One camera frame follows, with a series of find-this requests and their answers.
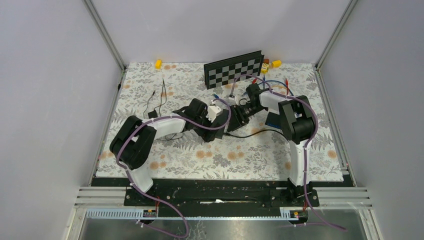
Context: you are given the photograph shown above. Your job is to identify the checkerboard calibration board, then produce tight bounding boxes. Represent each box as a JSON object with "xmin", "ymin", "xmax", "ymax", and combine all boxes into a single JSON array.
[{"xmin": 203, "ymin": 50, "xmax": 265, "ymax": 90}]

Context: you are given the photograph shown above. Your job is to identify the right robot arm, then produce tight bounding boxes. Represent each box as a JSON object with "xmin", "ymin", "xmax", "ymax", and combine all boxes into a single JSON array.
[{"xmin": 227, "ymin": 83, "xmax": 318, "ymax": 206}]

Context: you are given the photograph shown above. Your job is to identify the yellow block left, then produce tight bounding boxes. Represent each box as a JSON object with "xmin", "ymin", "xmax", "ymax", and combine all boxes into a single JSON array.
[{"xmin": 154, "ymin": 59, "xmax": 163, "ymax": 70}]

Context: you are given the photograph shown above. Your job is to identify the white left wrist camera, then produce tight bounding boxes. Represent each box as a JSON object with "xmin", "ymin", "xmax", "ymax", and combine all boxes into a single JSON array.
[{"xmin": 206, "ymin": 104, "xmax": 223, "ymax": 123}]

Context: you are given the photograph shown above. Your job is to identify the yellow block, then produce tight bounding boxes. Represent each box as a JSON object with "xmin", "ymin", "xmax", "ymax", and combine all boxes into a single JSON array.
[
  {"xmin": 154, "ymin": 59, "xmax": 163, "ymax": 70},
  {"xmin": 271, "ymin": 60, "xmax": 282, "ymax": 68}
]

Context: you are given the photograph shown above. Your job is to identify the black ribbed network switch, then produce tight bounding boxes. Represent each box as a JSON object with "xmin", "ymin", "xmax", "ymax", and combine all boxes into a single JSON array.
[{"xmin": 264, "ymin": 112, "xmax": 282, "ymax": 130}]

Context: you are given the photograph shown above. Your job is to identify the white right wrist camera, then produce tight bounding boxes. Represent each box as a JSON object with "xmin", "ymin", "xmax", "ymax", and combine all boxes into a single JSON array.
[{"xmin": 228, "ymin": 94, "xmax": 238, "ymax": 104}]

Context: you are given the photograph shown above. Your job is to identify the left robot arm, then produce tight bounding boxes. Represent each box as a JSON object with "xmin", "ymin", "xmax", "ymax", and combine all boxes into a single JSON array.
[{"xmin": 109, "ymin": 98, "xmax": 233, "ymax": 206}]

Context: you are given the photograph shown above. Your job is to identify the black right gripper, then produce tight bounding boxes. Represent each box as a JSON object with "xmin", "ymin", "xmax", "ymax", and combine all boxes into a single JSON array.
[{"xmin": 227, "ymin": 102, "xmax": 266, "ymax": 133}]

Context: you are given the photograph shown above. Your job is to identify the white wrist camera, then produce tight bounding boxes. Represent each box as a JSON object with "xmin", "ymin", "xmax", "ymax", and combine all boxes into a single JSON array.
[
  {"xmin": 206, "ymin": 104, "xmax": 223, "ymax": 123},
  {"xmin": 228, "ymin": 94, "xmax": 238, "ymax": 104}
]

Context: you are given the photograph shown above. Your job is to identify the black ethernet cable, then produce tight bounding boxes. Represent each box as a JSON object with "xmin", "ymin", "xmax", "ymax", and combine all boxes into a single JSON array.
[{"xmin": 224, "ymin": 128, "xmax": 289, "ymax": 139}]

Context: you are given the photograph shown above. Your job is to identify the yellow ethernet cable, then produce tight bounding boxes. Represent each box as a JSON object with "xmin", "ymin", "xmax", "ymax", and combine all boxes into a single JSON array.
[{"xmin": 268, "ymin": 84, "xmax": 291, "ymax": 94}]

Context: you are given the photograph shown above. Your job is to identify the floral patterned table mat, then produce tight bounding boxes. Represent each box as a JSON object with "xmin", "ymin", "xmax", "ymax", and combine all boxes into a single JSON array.
[{"xmin": 95, "ymin": 62, "xmax": 343, "ymax": 182}]

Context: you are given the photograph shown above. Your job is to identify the yellow block right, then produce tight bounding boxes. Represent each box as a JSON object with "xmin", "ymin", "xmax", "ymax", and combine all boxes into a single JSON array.
[{"xmin": 271, "ymin": 60, "xmax": 282, "ymax": 68}]

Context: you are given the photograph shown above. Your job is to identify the small toy figure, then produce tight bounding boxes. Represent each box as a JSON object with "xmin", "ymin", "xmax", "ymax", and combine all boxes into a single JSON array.
[{"xmin": 260, "ymin": 58, "xmax": 270, "ymax": 74}]

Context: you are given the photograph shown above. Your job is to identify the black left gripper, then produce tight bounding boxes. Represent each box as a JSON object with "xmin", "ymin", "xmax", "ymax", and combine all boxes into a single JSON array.
[{"xmin": 193, "ymin": 110, "xmax": 221, "ymax": 143}]

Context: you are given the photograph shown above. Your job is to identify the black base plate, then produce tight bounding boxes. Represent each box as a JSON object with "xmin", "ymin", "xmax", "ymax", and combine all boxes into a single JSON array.
[{"xmin": 93, "ymin": 175, "xmax": 354, "ymax": 218}]

